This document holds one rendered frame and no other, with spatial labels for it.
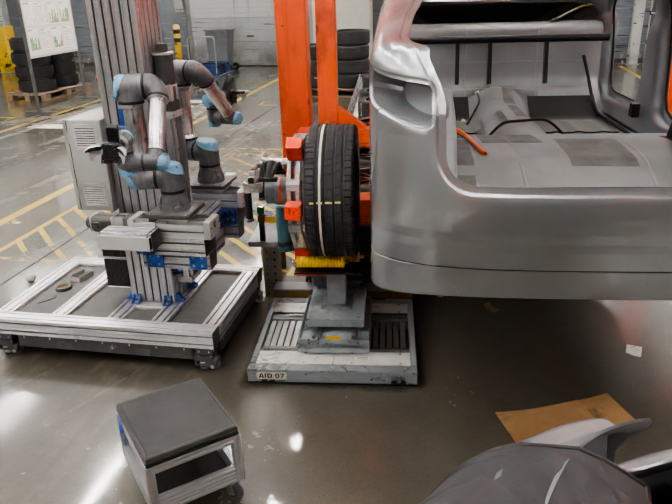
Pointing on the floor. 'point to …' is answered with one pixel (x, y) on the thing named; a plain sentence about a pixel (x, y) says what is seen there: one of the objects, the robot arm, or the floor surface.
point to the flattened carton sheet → (531, 419)
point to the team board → (48, 35)
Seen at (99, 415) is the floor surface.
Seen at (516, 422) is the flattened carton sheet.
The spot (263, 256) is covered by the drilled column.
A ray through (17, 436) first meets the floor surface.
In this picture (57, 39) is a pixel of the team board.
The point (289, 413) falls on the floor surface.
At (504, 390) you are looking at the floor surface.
